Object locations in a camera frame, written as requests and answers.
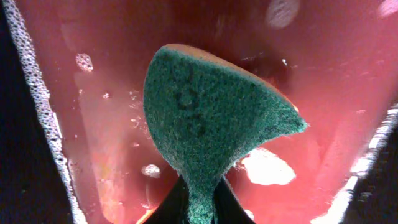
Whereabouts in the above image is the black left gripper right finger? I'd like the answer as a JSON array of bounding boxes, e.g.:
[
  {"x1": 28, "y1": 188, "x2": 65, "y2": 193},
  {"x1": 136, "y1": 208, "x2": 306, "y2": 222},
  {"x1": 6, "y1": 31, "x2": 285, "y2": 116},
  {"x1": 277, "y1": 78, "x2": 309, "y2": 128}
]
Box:
[{"x1": 213, "y1": 177, "x2": 255, "y2": 224}]

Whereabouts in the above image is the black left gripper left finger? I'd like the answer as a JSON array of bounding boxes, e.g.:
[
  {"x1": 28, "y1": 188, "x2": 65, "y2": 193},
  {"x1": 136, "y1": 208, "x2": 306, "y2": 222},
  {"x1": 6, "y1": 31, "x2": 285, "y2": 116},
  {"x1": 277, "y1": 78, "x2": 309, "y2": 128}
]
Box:
[{"x1": 143, "y1": 176, "x2": 189, "y2": 224}]

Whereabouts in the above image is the teal yellow sponge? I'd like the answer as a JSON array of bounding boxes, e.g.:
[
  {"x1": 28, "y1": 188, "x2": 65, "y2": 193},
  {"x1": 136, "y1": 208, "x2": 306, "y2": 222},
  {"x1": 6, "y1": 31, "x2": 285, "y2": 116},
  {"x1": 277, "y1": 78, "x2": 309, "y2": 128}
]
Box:
[{"x1": 143, "y1": 44, "x2": 307, "y2": 224}]

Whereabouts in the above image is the rectangular black water tray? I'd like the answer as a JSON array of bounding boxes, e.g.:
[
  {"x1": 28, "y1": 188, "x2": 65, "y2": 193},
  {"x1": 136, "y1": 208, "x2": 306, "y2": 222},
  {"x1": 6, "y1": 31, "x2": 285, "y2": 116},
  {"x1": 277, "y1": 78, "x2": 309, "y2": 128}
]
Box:
[{"x1": 3, "y1": 0, "x2": 397, "y2": 223}]

